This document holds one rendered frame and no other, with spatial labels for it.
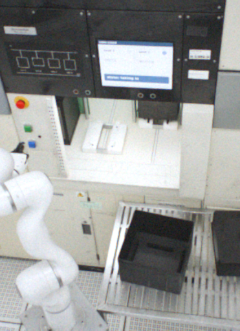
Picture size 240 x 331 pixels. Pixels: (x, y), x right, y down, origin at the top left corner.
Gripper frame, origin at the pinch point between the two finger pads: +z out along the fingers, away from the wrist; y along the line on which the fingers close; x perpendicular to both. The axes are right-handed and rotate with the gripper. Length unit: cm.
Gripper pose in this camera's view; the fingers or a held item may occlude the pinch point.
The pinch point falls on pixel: (20, 147)
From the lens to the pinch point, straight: 220.6
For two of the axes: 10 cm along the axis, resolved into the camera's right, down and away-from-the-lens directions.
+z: 1.6, -7.3, 6.7
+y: 9.8, 0.8, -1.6
